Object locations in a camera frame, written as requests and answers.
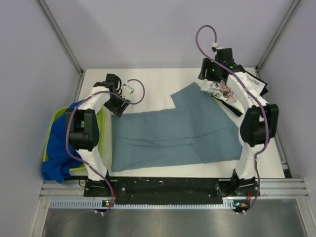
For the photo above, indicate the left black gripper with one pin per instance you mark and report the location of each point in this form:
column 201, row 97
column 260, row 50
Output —
column 117, row 110

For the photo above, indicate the grey-blue t shirt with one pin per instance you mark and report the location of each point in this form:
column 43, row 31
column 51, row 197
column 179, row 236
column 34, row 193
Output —
column 196, row 131

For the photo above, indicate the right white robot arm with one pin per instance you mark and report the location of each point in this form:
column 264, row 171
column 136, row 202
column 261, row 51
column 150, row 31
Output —
column 229, row 82

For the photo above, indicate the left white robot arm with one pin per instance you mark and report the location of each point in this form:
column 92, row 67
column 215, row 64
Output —
column 82, row 129

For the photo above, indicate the green plastic tray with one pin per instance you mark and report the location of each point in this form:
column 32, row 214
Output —
column 100, row 121

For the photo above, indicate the white floral folded t shirt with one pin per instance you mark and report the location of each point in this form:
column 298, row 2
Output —
column 209, row 86

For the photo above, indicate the royal blue t shirt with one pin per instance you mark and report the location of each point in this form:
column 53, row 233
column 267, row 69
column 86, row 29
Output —
column 57, row 168

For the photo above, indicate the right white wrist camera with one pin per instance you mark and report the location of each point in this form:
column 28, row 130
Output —
column 215, row 47

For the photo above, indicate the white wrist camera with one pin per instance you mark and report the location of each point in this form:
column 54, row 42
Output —
column 215, row 47
column 126, row 90

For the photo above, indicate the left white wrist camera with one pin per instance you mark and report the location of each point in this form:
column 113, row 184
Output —
column 126, row 90

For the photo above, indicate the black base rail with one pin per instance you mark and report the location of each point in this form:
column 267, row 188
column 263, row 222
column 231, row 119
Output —
column 166, row 191

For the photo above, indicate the right aluminium frame post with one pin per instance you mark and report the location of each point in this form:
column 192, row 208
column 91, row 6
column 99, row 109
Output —
column 295, row 4

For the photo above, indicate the aluminium frame post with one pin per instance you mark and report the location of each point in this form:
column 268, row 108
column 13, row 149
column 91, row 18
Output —
column 295, row 4
column 59, row 34

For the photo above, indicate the left aluminium frame post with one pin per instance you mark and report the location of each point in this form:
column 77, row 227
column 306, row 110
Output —
column 59, row 34

